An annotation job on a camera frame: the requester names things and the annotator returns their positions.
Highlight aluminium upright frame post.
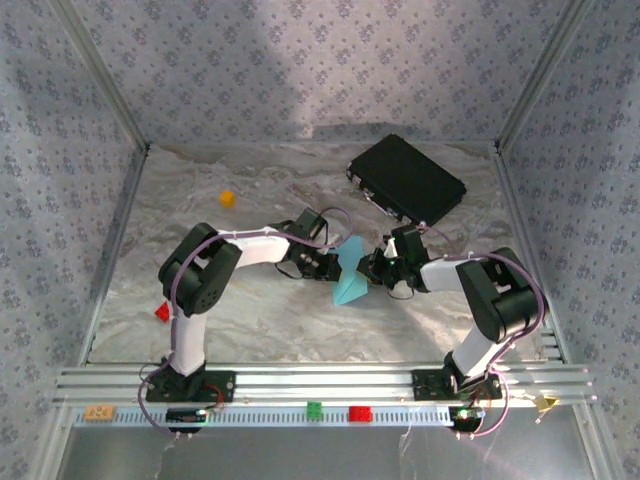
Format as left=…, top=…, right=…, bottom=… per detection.
left=494, top=0, right=599, bottom=151
left=49, top=0, right=152, bottom=151

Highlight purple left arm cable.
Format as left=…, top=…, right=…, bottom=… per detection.
left=138, top=207, right=354, bottom=441

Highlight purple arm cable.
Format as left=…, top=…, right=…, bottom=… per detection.
left=422, top=222, right=549, bottom=441
left=138, top=207, right=354, bottom=441

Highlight black left controller board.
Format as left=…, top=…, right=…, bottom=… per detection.
left=166, top=408, right=208, bottom=425

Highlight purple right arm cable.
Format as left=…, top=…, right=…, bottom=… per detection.
left=422, top=222, right=549, bottom=441

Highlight black controller board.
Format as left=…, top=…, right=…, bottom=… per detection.
left=166, top=408, right=208, bottom=425
left=448, top=406, right=486, bottom=426

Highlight thin red black wire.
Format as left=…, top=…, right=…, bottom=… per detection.
left=467, top=387, right=504, bottom=409
left=202, top=383, right=226, bottom=414

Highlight aluminium floor edge rail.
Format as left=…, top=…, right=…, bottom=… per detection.
left=493, top=144, right=571, bottom=364
left=77, top=147, right=151, bottom=366

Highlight black right controller board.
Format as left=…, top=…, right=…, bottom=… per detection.
left=448, top=406, right=486, bottom=426

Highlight white slotted cable duct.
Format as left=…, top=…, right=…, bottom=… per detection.
left=73, top=405, right=451, bottom=427

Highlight light blue paper sheet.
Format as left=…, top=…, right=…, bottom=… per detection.
left=332, top=237, right=371, bottom=306

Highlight aluminium mounting rail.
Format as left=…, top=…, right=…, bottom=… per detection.
left=53, top=363, right=599, bottom=407

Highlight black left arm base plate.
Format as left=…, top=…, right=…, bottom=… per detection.
left=146, top=368, right=237, bottom=404

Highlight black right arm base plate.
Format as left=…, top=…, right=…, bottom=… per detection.
left=411, top=368, right=504, bottom=401

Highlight black hard case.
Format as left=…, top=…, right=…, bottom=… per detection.
left=345, top=133, right=469, bottom=229

